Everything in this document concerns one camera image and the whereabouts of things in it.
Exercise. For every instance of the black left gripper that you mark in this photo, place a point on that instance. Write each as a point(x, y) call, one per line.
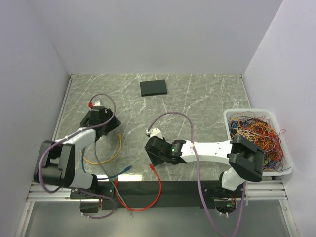
point(114, 122)

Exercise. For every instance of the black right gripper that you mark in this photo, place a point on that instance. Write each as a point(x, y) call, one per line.
point(154, 159)

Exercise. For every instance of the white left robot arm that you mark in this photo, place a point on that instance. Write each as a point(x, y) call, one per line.
point(56, 164)

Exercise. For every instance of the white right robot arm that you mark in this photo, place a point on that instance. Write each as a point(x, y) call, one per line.
point(246, 160)

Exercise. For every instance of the white plastic basket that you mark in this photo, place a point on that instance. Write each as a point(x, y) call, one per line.
point(260, 127)

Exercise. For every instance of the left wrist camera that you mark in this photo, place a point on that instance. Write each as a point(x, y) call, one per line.
point(96, 103)

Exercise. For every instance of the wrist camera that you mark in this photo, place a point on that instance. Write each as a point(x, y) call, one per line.
point(154, 132)
point(96, 103)

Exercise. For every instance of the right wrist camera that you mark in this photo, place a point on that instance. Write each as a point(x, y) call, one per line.
point(154, 132)

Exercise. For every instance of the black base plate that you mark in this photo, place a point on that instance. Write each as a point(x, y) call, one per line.
point(139, 195)

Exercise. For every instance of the black Mercury network switch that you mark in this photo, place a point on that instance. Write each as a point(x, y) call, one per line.
point(153, 88)

